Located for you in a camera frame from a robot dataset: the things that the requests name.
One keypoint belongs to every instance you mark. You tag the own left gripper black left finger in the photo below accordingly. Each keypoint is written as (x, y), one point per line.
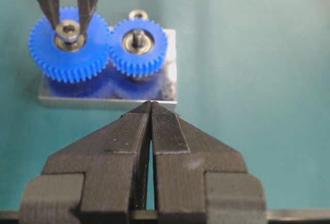
(96, 179)

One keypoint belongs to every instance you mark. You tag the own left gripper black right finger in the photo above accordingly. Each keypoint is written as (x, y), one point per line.
(199, 179)

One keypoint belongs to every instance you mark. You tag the threaded shaft in small gear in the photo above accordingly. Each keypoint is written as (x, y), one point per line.
(138, 38)

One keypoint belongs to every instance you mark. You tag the hex socket screw on table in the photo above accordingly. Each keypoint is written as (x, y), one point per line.
(138, 14)

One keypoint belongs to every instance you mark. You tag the large blue plastic gear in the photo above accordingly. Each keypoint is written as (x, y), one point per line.
(70, 67)

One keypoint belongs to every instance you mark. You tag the small blue plastic gear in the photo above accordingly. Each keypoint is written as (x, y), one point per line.
(138, 65)

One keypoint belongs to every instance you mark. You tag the metal base block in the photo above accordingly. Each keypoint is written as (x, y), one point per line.
(112, 89)

